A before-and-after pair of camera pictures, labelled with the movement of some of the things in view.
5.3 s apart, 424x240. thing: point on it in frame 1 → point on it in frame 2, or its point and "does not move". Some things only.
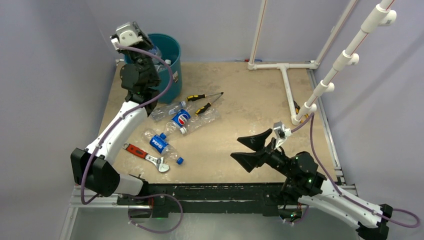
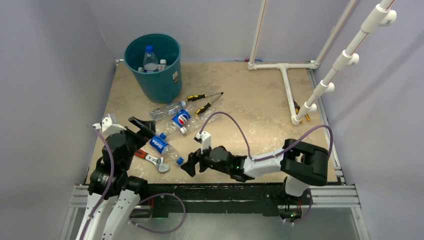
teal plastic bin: [167, 47] does not move
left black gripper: [148, 45] → [147, 126]
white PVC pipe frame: [380, 15] does not move
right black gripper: [248, 160] → [194, 158]
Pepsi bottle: [161, 145] does not move
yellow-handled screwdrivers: [205, 106] does not move
